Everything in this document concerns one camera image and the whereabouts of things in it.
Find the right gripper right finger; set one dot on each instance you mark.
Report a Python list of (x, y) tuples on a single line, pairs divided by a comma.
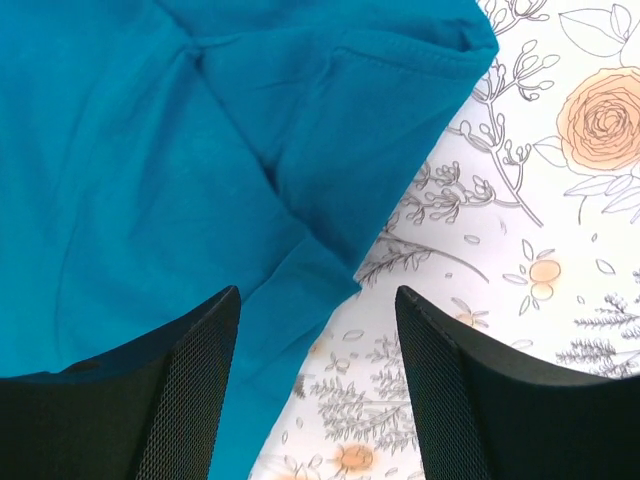
[(484, 410)]

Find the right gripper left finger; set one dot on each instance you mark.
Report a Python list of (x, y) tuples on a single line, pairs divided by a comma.
[(148, 409)]

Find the blue t shirt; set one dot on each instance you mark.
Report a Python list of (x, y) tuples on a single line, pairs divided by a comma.
[(156, 152)]

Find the floral patterned table cloth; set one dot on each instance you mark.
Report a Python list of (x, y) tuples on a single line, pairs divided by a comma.
[(523, 224)]

